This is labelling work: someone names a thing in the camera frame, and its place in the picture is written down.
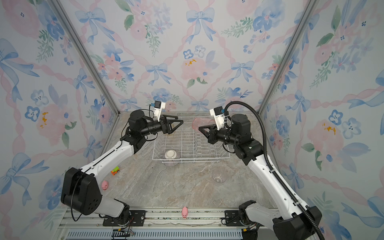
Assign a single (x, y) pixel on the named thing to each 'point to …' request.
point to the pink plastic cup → (199, 121)
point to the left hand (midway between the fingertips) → (181, 119)
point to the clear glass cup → (219, 176)
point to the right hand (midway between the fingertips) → (199, 127)
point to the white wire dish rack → (187, 144)
